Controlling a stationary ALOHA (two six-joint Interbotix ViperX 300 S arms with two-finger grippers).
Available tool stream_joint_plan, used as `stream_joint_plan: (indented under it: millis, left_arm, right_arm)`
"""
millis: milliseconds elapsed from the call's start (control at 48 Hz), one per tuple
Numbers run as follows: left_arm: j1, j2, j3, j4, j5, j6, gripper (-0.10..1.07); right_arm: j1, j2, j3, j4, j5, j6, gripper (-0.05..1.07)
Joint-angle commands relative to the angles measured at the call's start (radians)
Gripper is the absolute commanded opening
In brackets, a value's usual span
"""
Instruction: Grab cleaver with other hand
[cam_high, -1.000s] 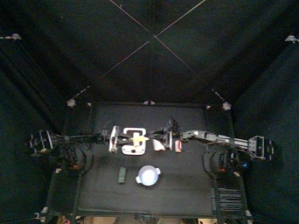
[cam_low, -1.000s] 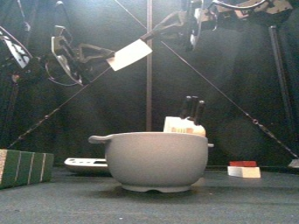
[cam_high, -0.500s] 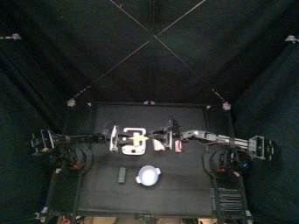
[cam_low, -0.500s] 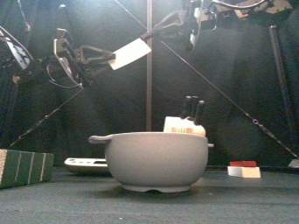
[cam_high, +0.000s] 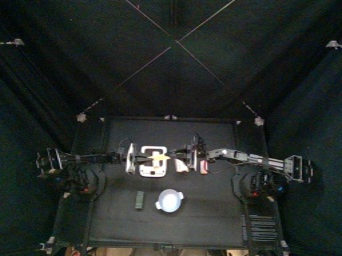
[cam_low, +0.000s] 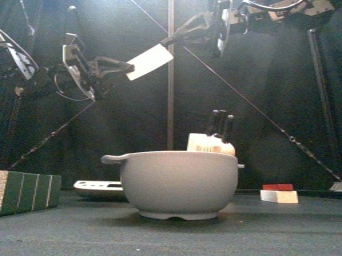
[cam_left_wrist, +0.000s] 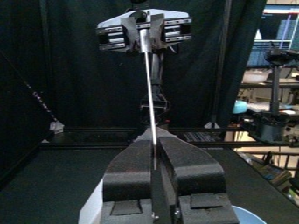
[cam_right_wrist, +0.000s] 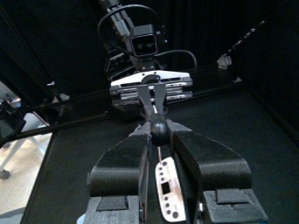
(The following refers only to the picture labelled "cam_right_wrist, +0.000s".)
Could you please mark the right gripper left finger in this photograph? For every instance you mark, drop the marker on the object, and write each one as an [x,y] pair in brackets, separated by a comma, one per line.
[121,166]

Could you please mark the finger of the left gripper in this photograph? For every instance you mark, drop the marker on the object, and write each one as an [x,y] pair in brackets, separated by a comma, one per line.
[145,99]
[161,96]

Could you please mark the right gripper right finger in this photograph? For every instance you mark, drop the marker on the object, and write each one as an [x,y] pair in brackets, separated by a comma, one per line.
[218,172]

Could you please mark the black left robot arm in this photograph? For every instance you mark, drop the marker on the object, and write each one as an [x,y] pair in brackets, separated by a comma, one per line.
[121,32]

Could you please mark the white flat toy with holes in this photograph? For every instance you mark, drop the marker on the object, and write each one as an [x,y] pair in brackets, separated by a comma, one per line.
[170,189]

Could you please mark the white tag on cloth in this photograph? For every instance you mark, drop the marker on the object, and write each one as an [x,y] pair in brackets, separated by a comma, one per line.
[225,60]

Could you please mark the grey chair leg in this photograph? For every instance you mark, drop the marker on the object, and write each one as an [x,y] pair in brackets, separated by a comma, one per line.
[15,151]

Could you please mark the black frame bar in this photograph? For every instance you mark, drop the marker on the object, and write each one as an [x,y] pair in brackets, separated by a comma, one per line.
[78,100]

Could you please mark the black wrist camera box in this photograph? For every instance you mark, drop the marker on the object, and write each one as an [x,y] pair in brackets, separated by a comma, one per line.
[145,42]

